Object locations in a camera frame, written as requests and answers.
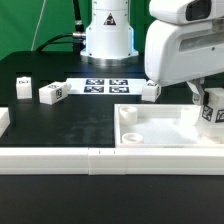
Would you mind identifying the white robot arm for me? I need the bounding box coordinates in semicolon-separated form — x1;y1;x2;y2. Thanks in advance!
81;0;224;105

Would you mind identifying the white U-shaped obstacle fence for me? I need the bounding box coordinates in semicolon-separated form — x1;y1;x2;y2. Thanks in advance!
0;107;224;176

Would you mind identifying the white fiducial marker sheet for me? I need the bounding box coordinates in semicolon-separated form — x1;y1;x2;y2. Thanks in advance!
66;78;146;95

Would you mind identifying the black cable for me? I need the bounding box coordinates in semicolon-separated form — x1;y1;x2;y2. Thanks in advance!
35;0;88;53

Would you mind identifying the white thin cable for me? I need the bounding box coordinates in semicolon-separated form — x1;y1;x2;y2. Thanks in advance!
31;0;48;52

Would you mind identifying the white square tabletop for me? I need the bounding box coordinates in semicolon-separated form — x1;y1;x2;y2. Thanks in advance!
114;104;224;148

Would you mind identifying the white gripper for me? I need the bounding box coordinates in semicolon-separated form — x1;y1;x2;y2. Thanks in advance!
144;20;224;106

